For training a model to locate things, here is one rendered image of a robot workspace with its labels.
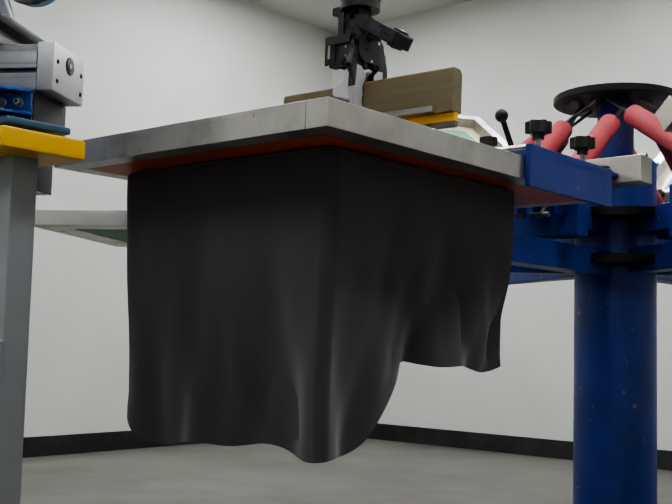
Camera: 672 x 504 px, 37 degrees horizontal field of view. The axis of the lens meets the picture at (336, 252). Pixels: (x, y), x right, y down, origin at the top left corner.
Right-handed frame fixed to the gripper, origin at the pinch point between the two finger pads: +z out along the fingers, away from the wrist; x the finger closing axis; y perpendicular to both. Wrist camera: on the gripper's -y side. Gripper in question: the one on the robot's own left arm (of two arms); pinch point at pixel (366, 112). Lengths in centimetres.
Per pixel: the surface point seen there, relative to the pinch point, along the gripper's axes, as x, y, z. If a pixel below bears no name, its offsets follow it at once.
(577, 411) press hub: -93, 6, 56
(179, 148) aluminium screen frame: 43.9, -1.6, 13.9
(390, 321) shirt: 19.9, -21.8, 37.3
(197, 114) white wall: -296, 381, -102
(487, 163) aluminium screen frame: 6.7, -29.4, 12.8
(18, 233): 62, 10, 27
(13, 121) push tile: 65, 7, 13
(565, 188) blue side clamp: -16.3, -30.4, 13.7
